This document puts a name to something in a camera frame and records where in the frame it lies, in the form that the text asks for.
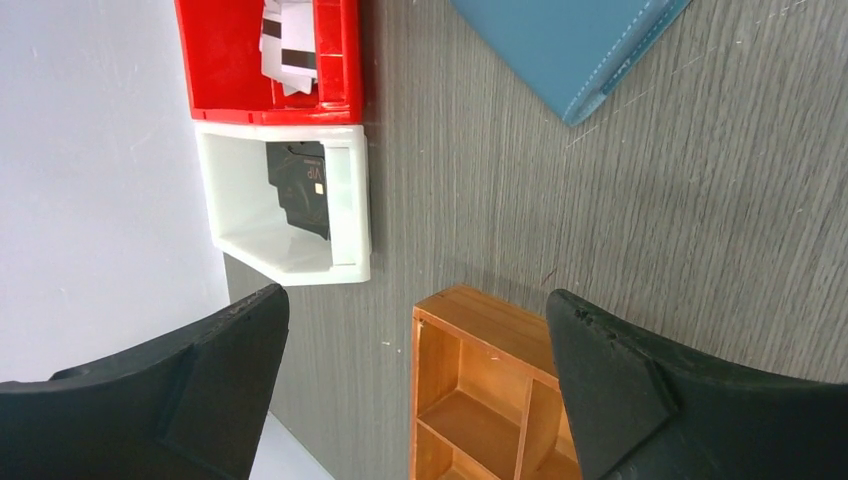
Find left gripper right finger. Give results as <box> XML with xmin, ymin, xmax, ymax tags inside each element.
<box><xmin>545</xmin><ymin>289</ymin><xmax>847</xmax><ymax>479</ymax></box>

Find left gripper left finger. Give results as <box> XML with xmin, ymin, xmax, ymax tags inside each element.
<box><xmin>1</xmin><ymin>284</ymin><xmax>290</xmax><ymax>479</ymax></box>

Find blue card holder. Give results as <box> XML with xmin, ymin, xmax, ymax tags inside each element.
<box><xmin>452</xmin><ymin>0</ymin><xmax>690</xmax><ymax>126</ymax></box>

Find black cards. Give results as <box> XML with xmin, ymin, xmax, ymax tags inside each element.
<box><xmin>265</xmin><ymin>141</ymin><xmax>331</xmax><ymax>241</ymax></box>

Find white cards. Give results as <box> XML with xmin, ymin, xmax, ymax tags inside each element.
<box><xmin>259</xmin><ymin>0</ymin><xmax>318</xmax><ymax>96</ymax></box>

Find wooden compartment tray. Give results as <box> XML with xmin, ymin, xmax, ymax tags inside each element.
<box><xmin>409</xmin><ymin>285</ymin><xmax>581</xmax><ymax>479</ymax></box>

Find white plastic bin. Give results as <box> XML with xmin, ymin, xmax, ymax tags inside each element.
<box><xmin>195</xmin><ymin>121</ymin><xmax>371</xmax><ymax>286</ymax></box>

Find red plastic bin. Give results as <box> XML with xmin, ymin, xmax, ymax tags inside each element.
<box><xmin>174</xmin><ymin>1</ymin><xmax>364</xmax><ymax>126</ymax></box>

